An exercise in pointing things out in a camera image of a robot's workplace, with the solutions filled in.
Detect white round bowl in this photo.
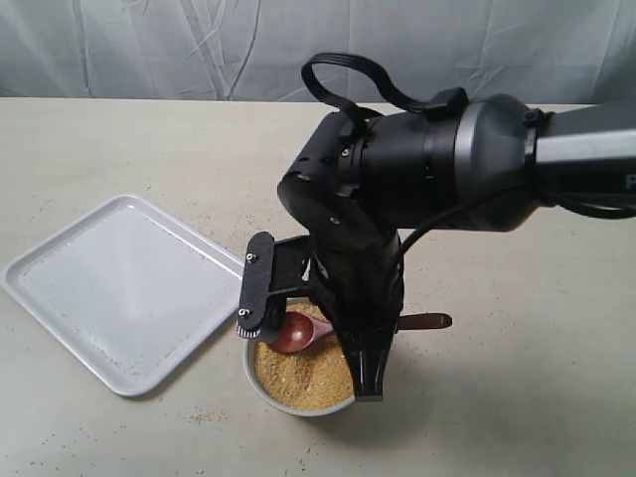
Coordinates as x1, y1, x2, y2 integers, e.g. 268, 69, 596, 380
241, 299, 360, 417

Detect brown wooden spoon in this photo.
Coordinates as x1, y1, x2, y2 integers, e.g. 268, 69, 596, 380
269, 311, 453, 354

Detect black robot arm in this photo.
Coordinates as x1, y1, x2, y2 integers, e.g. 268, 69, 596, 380
277, 94, 635, 400

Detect grey wrinkled backdrop cloth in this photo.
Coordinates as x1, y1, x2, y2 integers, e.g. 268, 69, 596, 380
1, 1, 635, 103

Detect yellow-brown granular grain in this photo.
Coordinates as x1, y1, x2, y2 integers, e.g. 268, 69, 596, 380
252, 301, 357, 412

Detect white square plastic tray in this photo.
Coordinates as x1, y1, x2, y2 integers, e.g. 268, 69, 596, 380
2, 195, 242, 398

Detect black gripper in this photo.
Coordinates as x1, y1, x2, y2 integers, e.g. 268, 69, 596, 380
302, 218, 404, 401

